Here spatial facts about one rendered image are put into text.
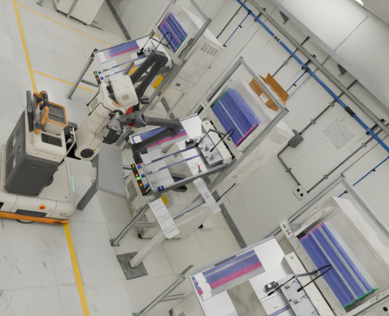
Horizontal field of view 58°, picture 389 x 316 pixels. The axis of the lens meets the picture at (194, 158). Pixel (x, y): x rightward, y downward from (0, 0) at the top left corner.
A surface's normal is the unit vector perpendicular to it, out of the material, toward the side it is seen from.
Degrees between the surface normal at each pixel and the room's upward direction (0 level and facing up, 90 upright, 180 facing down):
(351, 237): 90
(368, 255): 90
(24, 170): 90
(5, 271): 0
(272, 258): 44
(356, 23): 90
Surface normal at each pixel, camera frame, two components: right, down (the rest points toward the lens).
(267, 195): -0.68, -0.18
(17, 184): 0.33, 0.70
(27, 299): 0.61, -0.67
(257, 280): -0.05, -0.60
